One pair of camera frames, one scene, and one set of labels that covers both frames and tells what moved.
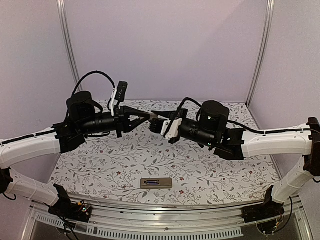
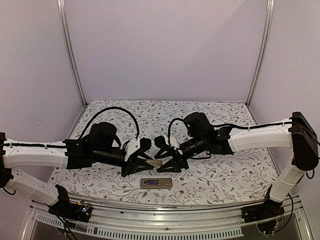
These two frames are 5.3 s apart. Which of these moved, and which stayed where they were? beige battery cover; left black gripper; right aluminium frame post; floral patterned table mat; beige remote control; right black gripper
Moved: beige battery cover; right black gripper; left black gripper
Stayed: floral patterned table mat; beige remote control; right aluminium frame post
